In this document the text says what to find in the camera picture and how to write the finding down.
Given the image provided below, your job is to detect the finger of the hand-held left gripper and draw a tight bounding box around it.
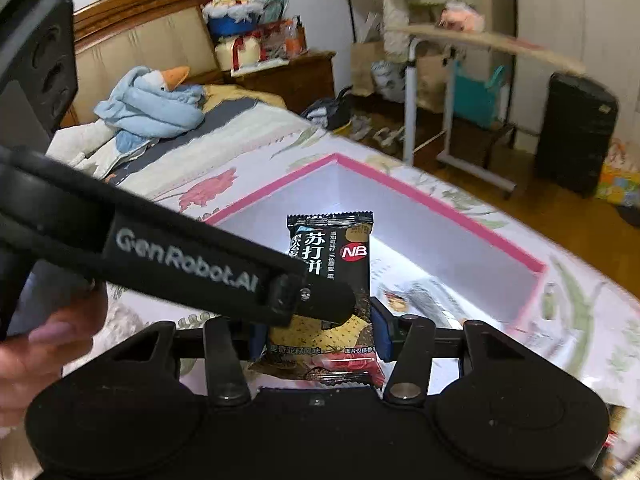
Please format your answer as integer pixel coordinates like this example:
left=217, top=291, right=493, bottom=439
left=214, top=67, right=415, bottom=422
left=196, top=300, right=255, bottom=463
left=267, top=271, right=358, bottom=324

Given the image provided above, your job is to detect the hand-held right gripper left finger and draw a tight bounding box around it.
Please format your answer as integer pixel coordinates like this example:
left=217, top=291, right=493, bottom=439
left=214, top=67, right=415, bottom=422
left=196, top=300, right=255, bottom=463
left=100, top=317, right=271, bottom=408

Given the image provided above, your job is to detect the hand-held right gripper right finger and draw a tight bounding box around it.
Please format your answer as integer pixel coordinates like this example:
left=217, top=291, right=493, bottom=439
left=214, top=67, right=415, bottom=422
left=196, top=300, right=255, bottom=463
left=370, top=299, right=536, bottom=406

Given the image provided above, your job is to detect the black biscuit packet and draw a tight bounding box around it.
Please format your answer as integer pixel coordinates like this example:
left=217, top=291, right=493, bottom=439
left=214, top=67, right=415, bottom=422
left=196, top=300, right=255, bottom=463
left=250, top=212, right=387, bottom=389

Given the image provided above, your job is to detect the pink cardboard box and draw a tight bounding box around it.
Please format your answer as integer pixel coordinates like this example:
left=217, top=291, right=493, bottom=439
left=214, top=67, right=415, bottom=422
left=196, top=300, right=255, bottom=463
left=205, top=152, right=548, bottom=332

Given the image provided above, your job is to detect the person's left hand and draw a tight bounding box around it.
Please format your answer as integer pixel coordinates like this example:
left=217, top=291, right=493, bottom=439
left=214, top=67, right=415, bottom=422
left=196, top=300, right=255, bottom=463
left=0, top=287, right=109, bottom=413

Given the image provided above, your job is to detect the dark snack packet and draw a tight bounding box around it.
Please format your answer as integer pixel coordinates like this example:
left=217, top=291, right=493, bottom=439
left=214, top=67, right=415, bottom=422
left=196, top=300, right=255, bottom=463
left=381, top=282, right=452, bottom=322

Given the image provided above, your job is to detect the goose plush in blue towel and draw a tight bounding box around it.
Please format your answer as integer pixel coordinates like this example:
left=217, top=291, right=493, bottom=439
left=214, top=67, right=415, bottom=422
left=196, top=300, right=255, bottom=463
left=94, top=66, right=207, bottom=157

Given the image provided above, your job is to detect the grey striped quilt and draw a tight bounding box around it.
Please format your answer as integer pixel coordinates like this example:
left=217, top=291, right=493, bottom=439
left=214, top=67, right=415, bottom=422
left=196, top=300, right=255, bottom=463
left=107, top=85, right=315, bottom=202

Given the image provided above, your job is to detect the goose plush toy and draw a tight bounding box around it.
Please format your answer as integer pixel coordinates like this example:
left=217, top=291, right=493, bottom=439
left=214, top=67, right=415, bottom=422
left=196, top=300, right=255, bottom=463
left=144, top=65, right=192, bottom=95

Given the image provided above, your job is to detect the black bag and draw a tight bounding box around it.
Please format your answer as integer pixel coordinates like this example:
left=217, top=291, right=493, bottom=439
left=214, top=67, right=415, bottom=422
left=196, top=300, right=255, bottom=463
left=301, top=87, right=357, bottom=134

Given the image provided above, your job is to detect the floral bedsheet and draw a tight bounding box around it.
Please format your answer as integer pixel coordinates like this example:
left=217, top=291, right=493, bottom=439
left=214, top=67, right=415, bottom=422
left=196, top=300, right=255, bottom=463
left=0, top=125, right=640, bottom=463

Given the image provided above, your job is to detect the wooden padded headboard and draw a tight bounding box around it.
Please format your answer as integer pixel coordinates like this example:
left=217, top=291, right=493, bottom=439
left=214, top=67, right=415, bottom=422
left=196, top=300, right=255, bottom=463
left=65, top=0, right=226, bottom=127

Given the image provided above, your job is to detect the cream round gift box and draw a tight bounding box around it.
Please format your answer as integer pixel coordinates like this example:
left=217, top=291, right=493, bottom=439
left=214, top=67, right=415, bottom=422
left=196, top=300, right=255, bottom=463
left=215, top=32, right=264, bottom=74

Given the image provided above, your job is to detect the wooden nightstand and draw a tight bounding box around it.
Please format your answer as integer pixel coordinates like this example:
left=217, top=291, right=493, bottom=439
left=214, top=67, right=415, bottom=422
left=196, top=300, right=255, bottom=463
left=232, top=50, right=337, bottom=117

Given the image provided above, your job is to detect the white plastic bag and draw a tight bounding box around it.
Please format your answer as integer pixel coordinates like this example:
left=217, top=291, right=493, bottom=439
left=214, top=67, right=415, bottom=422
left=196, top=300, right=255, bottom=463
left=372, top=60, right=409, bottom=104

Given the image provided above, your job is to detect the clear red gift package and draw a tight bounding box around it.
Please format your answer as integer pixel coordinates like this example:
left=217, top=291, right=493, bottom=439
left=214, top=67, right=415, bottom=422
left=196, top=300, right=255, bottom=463
left=259, top=16, right=309, bottom=62

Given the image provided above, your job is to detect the brown paper bag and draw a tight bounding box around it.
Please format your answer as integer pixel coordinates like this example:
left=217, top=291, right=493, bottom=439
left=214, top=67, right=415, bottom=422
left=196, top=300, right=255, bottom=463
left=350, top=40, right=387, bottom=97
left=415, top=52, right=452, bottom=114

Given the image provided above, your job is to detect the teal tote bag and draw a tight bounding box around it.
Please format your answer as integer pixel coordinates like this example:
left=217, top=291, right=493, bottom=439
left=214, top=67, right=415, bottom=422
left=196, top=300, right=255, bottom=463
left=452, top=65, right=507, bottom=129

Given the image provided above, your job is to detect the black suitcase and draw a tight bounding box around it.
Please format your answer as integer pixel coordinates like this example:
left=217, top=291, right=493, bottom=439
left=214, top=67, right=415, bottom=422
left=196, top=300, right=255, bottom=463
left=534, top=71, right=620, bottom=199

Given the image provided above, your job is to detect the colourful cardboard box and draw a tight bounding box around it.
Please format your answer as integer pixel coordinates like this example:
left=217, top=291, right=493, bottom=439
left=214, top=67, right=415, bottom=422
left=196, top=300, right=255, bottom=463
left=597, top=140, right=640, bottom=209

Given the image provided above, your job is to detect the rolling wooden side table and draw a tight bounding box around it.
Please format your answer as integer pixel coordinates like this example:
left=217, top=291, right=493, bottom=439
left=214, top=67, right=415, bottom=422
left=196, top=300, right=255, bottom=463
left=387, top=24, right=587, bottom=197

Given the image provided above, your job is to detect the fluffy cream coat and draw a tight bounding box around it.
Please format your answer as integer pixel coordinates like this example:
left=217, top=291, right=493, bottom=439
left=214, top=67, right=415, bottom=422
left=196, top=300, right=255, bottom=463
left=381, top=0, right=477, bottom=54

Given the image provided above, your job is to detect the white wardrobe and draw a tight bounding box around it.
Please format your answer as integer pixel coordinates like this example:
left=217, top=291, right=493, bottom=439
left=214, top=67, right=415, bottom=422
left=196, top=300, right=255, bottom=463
left=515, top=0, right=640, bottom=153

